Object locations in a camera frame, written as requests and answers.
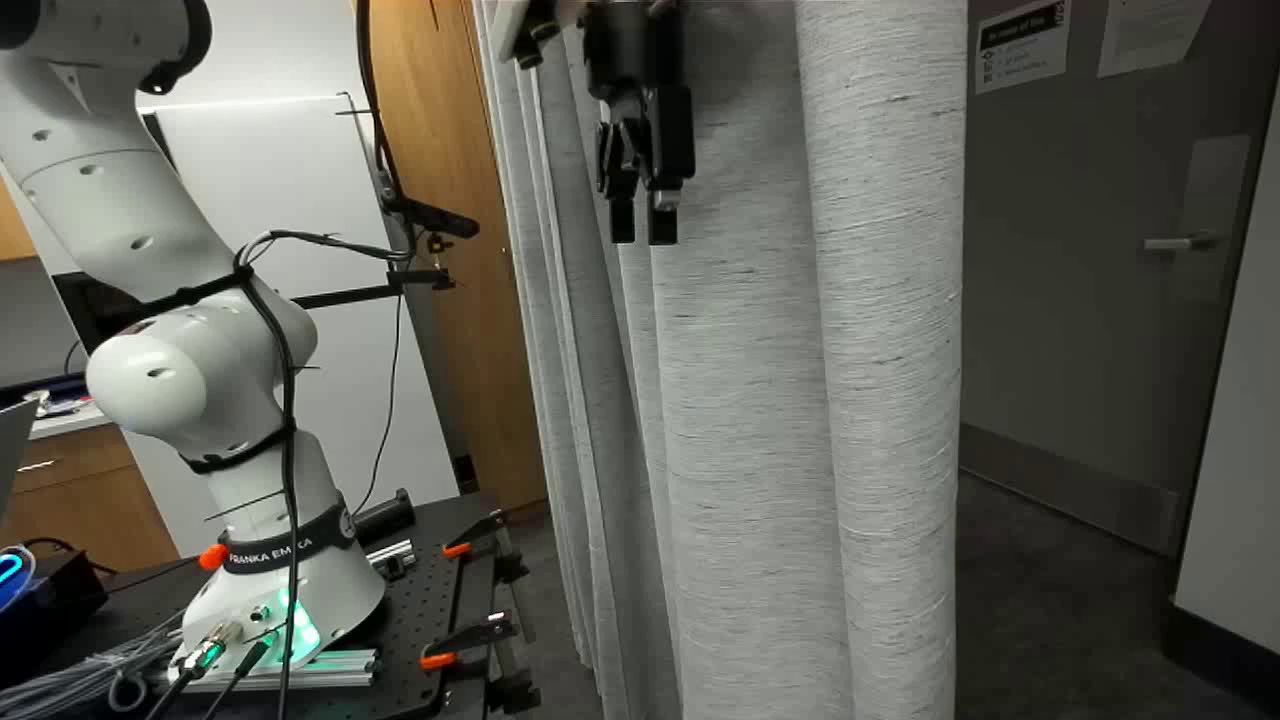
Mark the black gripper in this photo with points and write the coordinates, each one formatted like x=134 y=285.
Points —
x=641 y=65

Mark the light grey woven curtain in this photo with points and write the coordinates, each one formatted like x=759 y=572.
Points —
x=761 y=465

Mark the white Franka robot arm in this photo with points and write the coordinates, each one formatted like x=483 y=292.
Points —
x=174 y=372

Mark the brown wooden door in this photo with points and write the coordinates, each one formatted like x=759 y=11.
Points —
x=463 y=334

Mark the black horizontal stand rod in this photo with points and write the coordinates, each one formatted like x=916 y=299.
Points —
x=375 y=291

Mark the white sign with black header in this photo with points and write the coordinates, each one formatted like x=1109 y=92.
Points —
x=1023 y=41

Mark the grey metal door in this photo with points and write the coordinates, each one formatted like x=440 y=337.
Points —
x=1065 y=334

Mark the white paper notice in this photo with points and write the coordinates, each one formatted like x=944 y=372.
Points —
x=1152 y=32

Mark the dark monitor screen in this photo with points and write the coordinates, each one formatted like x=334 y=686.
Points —
x=32 y=324

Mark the brown wooden cabinet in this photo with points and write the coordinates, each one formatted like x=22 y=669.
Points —
x=83 y=500

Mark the black box with blue light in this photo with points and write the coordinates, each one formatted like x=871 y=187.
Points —
x=40 y=595

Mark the black camera on stand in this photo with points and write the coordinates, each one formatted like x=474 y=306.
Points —
x=436 y=218

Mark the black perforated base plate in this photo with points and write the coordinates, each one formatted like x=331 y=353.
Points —
x=405 y=603

